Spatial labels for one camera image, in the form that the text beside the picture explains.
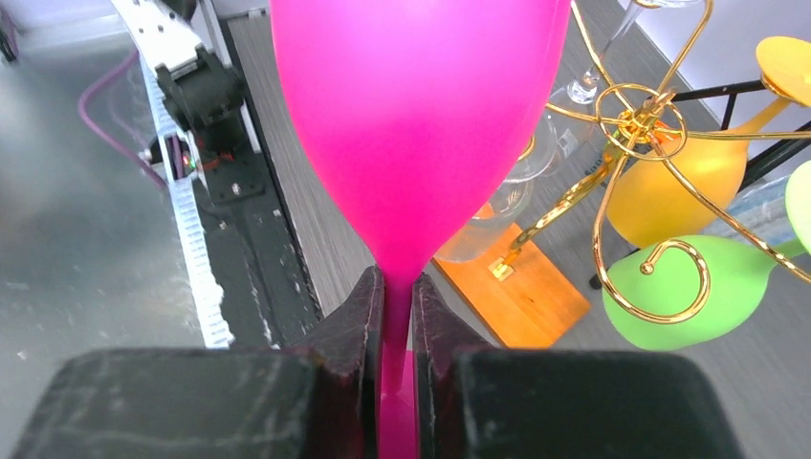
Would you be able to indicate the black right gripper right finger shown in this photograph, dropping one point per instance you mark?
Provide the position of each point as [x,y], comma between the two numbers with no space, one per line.
[479,401]

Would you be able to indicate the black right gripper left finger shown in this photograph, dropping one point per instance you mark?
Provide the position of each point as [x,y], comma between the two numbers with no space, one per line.
[311,399]

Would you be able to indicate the green wine glass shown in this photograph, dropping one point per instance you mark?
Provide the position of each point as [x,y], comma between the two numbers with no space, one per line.
[690,289]

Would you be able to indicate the pink wine glass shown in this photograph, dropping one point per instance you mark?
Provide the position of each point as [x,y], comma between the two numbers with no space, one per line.
[412,113]

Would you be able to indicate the gold wire wine glass rack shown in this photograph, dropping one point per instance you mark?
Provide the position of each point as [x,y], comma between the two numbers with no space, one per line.
[514,288]

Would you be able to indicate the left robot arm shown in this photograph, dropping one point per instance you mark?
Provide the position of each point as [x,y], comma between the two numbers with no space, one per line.
[203,95]

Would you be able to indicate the clear wine glass front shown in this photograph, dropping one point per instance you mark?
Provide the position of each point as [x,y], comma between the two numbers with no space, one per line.
[510,199]

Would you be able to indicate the clear wine glass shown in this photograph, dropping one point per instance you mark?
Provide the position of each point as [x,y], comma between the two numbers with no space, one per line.
[510,199]
[583,90]

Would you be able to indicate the orange wine glass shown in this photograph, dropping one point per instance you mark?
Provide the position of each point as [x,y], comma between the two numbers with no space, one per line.
[648,205]

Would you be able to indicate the clear wine glass back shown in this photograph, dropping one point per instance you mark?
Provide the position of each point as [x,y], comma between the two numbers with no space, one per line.
[583,90]

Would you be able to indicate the black music stand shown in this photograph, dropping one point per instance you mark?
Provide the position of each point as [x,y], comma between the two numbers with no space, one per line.
[643,124]

